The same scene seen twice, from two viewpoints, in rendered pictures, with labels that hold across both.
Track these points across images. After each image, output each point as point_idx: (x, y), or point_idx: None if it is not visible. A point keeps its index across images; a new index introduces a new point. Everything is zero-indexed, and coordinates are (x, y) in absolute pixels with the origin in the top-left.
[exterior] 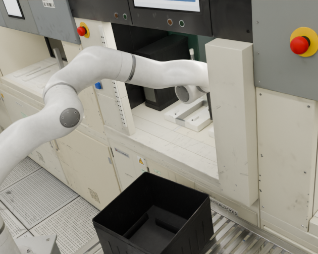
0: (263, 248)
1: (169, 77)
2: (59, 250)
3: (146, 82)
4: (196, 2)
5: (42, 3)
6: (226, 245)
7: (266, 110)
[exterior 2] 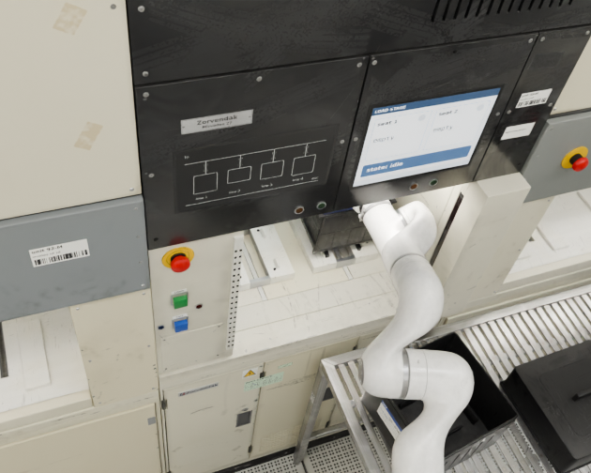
0: (477, 336)
1: (424, 249)
2: None
3: None
4: (467, 157)
5: (27, 264)
6: None
7: None
